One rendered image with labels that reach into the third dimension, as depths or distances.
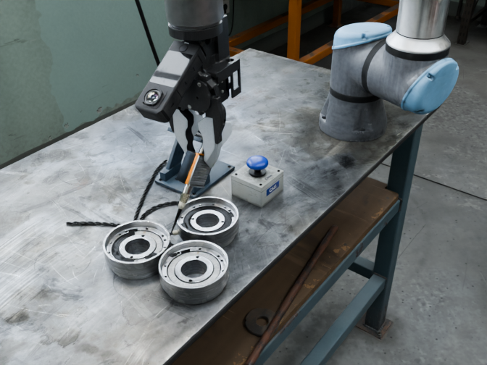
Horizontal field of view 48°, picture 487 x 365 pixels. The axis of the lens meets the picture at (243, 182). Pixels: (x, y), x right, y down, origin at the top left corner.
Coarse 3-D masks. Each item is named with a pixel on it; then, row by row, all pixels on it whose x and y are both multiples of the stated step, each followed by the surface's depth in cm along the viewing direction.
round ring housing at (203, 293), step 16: (192, 240) 86; (176, 256) 85; (192, 256) 85; (224, 256) 84; (160, 272) 80; (176, 272) 82; (192, 272) 86; (208, 272) 82; (224, 272) 80; (176, 288) 78; (192, 288) 78; (208, 288) 78
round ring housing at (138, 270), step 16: (128, 224) 90; (144, 224) 91; (112, 240) 88; (128, 240) 88; (144, 240) 89; (112, 256) 85; (128, 256) 85; (144, 256) 85; (160, 256) 84; (128, 272) 83; (144, 272) 83
